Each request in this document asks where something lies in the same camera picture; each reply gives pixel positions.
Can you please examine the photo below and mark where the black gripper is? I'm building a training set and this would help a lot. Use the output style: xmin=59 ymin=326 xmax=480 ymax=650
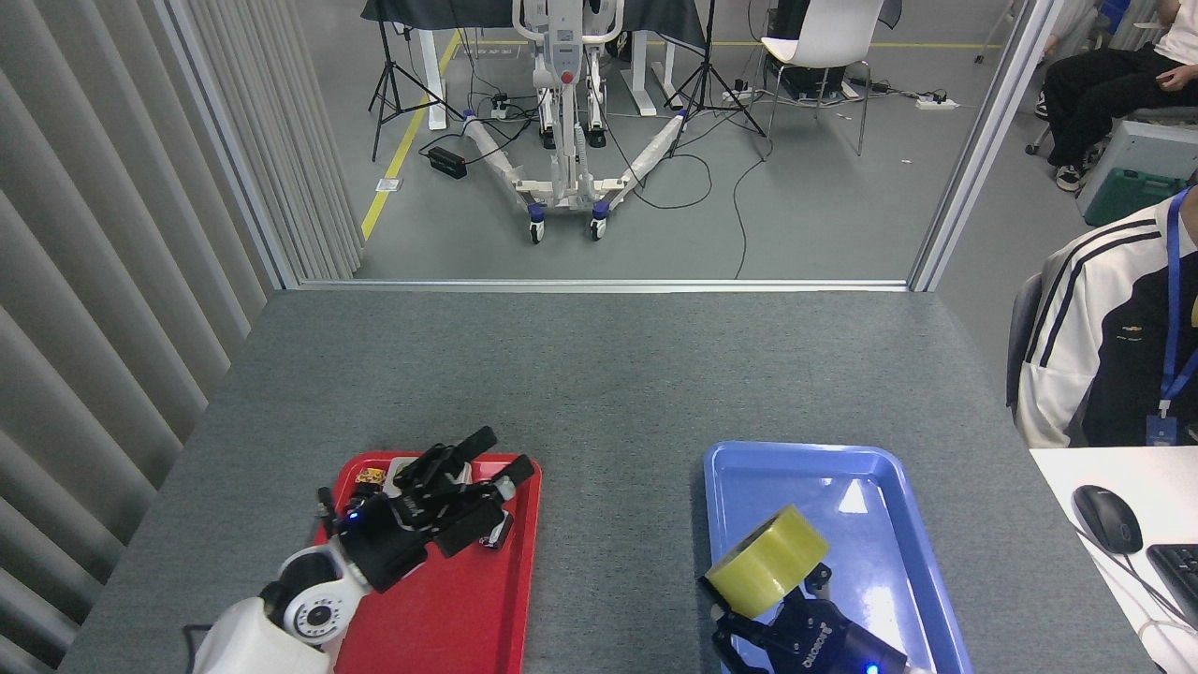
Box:
xmin=697 ymin=564 xmax=911 ymax=674
xmin=332 ymin=427 xmax=537 ymax=593

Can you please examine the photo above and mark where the yellow tape roll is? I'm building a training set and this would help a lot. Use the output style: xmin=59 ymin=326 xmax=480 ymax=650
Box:
xmin=704 ymin=505 xmax=830 ymax=620

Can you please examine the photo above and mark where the blue plastic tray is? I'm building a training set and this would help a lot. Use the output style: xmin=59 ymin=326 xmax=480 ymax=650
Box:
xmin=704 ymin=442 xmax=974 ymax=674

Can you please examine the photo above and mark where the red plastic tray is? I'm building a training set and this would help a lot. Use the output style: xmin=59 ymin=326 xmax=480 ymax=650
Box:
xmin=314 ymin=452 xmax=542 ymax=674

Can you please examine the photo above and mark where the white desk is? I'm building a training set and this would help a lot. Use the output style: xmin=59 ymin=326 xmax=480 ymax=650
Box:
xmin=1030 ymin=446 xmax=1198 ymax=674

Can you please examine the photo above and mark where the black computer mouse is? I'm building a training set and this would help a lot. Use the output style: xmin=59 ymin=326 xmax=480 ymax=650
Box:
xmin=1073 ymin=485 xmax=1144 ymax=555

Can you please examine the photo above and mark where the dark office chair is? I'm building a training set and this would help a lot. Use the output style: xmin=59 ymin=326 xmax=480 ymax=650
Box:
xmin=1006 ymin=271 xmax=1047 ymax=418

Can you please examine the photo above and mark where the black tripod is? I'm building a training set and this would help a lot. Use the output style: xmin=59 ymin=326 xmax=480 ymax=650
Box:
xmin=666 ymin=0 xmax=767 ymax=160
xmin=368 ymin=19 xmax=466 ymax=162

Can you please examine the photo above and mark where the black keyboard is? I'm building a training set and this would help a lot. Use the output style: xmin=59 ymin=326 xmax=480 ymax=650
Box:
xmin=1147 ymin=543 xmax=1198 ymax=630

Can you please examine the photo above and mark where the white stand on wheels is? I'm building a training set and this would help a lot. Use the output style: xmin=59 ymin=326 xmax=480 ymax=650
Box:
xmin=460 ymin=0 xmax=689 ymax=244

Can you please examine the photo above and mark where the person in white black jacket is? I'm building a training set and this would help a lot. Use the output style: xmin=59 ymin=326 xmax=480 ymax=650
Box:
xmin=1015 ymin=183 xmax=1198 ymax=448

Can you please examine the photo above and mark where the grey green case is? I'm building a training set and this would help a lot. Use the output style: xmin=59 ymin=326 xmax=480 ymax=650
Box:
xmin=1075 ymin=119 xmax=1198 ymax=227

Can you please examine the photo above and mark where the white chair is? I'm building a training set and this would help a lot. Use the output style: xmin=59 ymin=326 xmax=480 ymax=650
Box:
xmin=756 ymin=0 xmax=885 ymax=156

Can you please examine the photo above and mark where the person in black trousers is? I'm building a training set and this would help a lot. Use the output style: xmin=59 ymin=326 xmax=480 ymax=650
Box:
xmin=1034 ymin=0 xmax=1198 ymax=194

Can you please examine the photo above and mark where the white push button switch box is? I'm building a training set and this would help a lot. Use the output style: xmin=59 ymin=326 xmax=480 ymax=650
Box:
xmin=382 ymin=456 xmax=518 ymax=502

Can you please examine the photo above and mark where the silver aluminium rail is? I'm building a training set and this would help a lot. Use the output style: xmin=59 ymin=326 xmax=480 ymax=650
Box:
xmin=298 ymin=278 xmax=911 ymax=294

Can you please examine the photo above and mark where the mouse cable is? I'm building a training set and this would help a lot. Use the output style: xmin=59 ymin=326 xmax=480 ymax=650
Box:
xmin=1076 ymin=529 xmax=1198 ymax=649

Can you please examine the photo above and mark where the black floor cable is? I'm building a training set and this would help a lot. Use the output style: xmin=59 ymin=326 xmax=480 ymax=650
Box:
xmin=729 ymin=140 xmax=774 ymax=280

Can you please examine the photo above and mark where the silver aluminium post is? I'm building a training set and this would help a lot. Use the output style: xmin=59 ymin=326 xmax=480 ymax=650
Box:
xmin=154 ymin=0 xmax=300 ymax=291
xmin=908 ymin=0 xmax=1068 ymax=293

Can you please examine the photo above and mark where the grey slatted wall panel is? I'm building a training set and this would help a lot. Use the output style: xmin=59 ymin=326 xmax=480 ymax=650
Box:
xmin=0 ymin=0 xmax=366 ymax=674

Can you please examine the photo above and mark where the blue lanyard with badge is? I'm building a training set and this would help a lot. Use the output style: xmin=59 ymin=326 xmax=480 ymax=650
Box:
xmin=1146 ymin=187 xmax=1198 ymax=447

